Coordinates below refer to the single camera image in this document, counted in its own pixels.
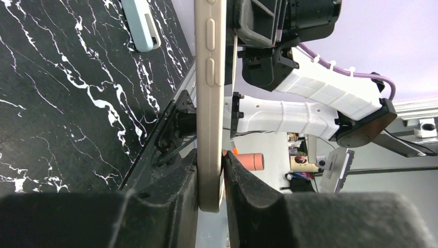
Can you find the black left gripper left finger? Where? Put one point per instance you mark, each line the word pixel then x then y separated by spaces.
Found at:
pixel 164 214

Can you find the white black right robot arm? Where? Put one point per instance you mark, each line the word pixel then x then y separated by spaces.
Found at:
pixel 340 105

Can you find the pink foam roller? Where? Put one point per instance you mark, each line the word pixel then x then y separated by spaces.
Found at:
pixel 250 161

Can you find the grey metal bracket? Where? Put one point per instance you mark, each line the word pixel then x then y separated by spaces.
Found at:
pixel 339 163

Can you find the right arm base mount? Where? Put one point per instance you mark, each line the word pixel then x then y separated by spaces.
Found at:
pixel 160 154

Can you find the beige phone case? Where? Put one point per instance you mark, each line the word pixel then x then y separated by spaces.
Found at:
pixel 210 48

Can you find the light blue phone case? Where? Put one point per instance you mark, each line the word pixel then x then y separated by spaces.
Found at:
pixel 141 25

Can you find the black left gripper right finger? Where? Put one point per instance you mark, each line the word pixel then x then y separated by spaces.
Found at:
pixel 261 216

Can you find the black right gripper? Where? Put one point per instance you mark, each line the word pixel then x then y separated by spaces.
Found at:
pixel 268 30

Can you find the purple-edged smartphone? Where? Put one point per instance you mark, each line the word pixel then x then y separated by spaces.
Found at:
pixel 230 54

